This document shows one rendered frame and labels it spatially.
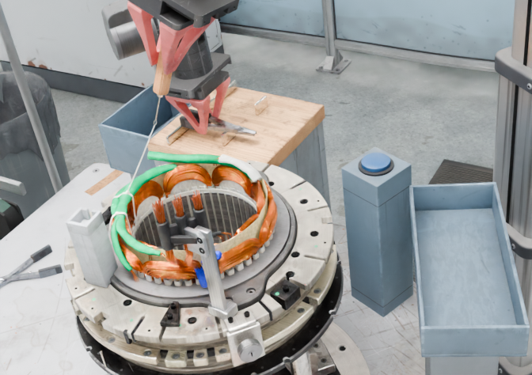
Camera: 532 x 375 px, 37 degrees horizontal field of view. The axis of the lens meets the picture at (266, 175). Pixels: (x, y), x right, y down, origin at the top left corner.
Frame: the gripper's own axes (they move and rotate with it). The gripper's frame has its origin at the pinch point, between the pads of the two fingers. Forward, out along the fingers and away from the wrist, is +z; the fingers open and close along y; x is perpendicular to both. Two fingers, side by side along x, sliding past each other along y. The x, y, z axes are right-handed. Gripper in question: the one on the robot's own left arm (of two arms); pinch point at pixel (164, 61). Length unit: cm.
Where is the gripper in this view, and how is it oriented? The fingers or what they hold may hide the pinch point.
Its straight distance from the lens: 80.1
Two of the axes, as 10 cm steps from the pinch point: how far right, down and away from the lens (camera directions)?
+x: 5.6, -4.4, 7.0
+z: -2.4, 7.2, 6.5
